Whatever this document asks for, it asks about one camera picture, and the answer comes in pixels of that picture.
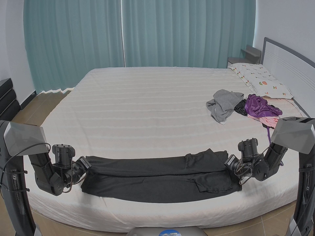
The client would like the grey bedside table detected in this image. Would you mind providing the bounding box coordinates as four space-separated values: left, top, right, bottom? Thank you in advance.
228 45 261 65

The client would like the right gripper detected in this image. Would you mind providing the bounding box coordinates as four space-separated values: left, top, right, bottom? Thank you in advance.
224 155 238 171

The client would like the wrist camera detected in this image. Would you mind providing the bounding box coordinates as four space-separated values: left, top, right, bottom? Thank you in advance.
237 138 259 158
52 144 76 165

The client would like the black chest of drawers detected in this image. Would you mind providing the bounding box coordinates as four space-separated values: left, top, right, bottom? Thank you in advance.
0 78 21 121

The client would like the purple garment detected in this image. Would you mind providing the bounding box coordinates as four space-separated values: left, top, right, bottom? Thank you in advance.
245 94 283 144

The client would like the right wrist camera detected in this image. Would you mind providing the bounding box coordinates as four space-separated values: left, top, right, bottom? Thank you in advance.
237 138 259 158

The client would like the bed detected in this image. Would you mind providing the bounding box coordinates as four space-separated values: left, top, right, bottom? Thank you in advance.
25 37 315 232

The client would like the black cable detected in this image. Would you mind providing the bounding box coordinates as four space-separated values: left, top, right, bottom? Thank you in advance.
0 143 51 171

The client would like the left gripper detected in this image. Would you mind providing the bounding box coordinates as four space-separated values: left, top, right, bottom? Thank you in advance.
79 156 92 173

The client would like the black shiny garment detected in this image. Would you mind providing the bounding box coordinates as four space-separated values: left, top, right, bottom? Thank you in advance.
234 100 248 116

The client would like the white printed pillow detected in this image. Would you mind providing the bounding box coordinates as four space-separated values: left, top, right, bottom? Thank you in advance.
228 63 294 100

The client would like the grey garment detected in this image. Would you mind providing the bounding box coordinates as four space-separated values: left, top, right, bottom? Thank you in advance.
206 89 244 125

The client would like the blue-green curtain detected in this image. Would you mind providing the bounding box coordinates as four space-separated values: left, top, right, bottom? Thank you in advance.
122 0 257 68
23 0 126 94

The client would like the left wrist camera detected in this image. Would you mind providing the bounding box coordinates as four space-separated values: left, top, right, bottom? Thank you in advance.
52 144 76 165

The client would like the black T-shirt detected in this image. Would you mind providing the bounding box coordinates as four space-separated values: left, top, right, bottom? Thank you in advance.
80 148 243 203

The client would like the pink garment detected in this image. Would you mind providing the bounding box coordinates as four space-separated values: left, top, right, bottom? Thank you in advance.
247 115 280 128

